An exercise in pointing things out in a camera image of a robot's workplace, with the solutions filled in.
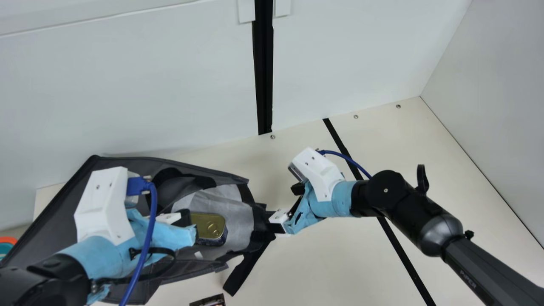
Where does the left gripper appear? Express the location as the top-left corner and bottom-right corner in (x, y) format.
(57, 208), (198, 304)

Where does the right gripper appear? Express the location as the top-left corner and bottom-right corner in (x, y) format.
(268, 181), (358, 235)

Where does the rectangular gold tin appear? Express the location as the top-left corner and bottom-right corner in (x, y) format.
(190, 212), (229, 247)

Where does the dark grey bag with straps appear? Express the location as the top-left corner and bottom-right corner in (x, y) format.
(0, 155), (277, 305)

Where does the black strip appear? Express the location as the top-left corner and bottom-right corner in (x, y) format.
(323, 118), (437, 306)

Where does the teal shopping basket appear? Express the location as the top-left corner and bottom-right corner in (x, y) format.
(0, 237), (18, 261)

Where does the blue cable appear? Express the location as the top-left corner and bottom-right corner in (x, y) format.
(118, 176), (159, 306)
(318, 149), (373, 179)

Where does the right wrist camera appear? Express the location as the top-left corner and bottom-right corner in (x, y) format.
(288, 147), (346, 202)

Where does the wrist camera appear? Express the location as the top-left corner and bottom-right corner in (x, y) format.
(74, 166), (141, 246)
(288, 147), (346, 202)

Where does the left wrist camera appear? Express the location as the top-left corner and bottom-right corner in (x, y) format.
(74, 166), (141, 246)

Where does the black post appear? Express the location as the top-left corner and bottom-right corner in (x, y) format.
(252, 0), (274, 136)

